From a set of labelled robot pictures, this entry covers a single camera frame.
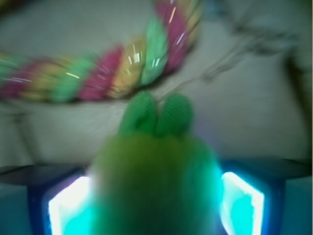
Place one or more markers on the green plush bunny toy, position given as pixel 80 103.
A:
pixel 154 177

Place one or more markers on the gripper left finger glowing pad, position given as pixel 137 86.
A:
pixel 57 196

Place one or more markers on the multicolour twisted rope toy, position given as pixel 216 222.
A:
pixel 116 73

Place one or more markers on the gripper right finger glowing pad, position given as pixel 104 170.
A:
pixel 254 196

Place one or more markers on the brown paper bag bin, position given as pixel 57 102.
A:
pixel 238 76

